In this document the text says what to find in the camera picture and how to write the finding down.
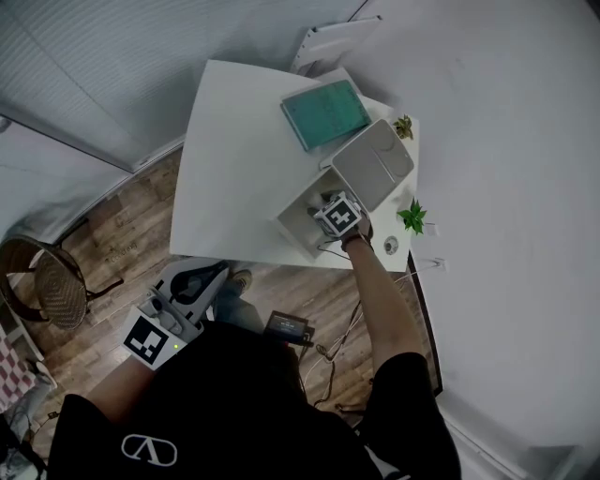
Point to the white wall socket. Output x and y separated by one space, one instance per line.
432 229

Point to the red checkered cloth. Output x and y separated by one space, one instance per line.
14 370

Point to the person's black shirt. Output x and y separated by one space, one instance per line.
244 412

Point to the person's right forearm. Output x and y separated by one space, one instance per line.
379 300

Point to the small pale potted plant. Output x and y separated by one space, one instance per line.
404 126

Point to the person's left forearm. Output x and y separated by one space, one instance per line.
119 391

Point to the dark wristband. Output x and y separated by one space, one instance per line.
358 241

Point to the person's right hand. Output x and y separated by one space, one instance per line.
363 229

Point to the teal book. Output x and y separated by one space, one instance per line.
324 113

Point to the person's leg in jeans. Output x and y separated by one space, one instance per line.
236 311

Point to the small round white object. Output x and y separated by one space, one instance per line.
391 244

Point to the person's shoe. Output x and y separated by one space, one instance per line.
241 280

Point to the wicker chair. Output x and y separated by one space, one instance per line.
58 286

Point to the black device with screen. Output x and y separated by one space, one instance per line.
286 324

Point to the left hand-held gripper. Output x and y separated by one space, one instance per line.
159 323

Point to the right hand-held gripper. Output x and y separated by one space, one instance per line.
338 218

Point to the white box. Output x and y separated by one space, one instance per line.
337 187

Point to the small green potted plant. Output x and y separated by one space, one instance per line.
413 216

